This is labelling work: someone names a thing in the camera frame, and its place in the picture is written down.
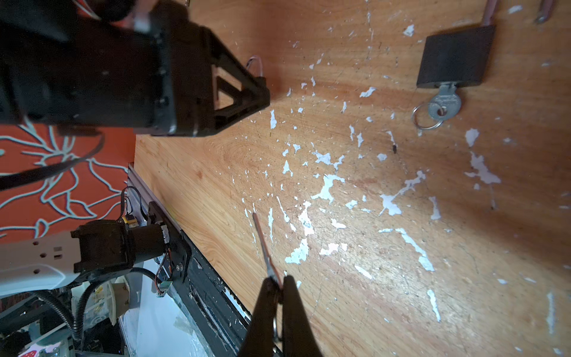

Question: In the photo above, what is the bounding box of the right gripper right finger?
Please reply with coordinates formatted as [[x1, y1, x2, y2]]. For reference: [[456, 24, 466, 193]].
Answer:
[[282, 275, 323, 356]]

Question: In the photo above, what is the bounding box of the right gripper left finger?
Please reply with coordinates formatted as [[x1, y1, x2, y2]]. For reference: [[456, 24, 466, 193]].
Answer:
[[238, 278, 280, 356]]

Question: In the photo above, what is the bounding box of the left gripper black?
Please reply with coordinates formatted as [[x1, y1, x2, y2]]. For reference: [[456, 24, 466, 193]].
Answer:
[[1, 1, 214, 136]]

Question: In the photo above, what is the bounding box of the black padlock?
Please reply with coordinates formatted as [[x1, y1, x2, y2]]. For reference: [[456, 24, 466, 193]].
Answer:
[[416, 1, 498, 89], [245, 55, 265, 77]]

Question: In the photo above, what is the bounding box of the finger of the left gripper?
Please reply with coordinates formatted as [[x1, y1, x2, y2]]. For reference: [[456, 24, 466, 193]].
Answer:
[[207, 30, 271, 134]]

